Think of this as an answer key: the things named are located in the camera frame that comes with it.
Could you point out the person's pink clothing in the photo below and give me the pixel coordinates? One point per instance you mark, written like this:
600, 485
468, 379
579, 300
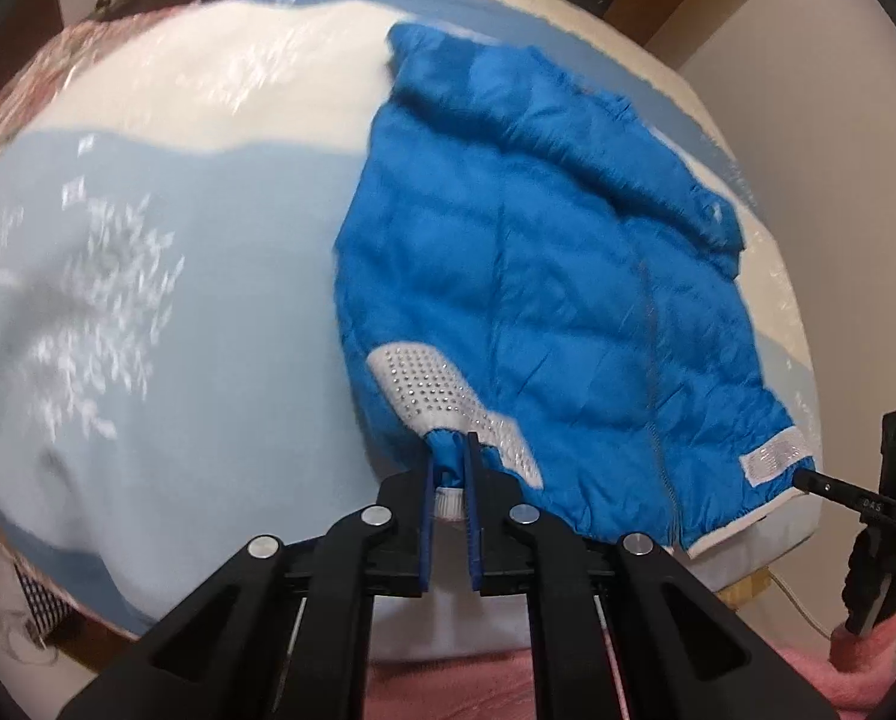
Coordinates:
448, 690

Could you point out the wooden bed frame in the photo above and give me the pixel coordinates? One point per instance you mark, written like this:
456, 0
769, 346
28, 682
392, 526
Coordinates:
748, 589

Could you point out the blue puffer jacket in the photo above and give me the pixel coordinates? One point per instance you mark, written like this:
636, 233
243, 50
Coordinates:
530, 277

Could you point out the blue and white bed cover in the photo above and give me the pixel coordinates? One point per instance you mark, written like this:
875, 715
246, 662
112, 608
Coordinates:
193, 390

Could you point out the pink floral quilt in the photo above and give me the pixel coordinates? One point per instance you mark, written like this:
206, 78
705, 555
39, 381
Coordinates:
57, 67

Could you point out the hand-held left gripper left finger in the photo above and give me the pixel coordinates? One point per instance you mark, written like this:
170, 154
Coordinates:
426, 532

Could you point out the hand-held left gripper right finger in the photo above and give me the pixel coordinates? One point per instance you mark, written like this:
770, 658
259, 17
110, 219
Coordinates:
474, 532

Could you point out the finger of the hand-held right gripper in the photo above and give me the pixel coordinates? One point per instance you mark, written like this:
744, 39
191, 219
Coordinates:
838, 493

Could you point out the checkered cloth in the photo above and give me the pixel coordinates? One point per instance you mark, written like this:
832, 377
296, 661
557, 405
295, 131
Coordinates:
39, 600

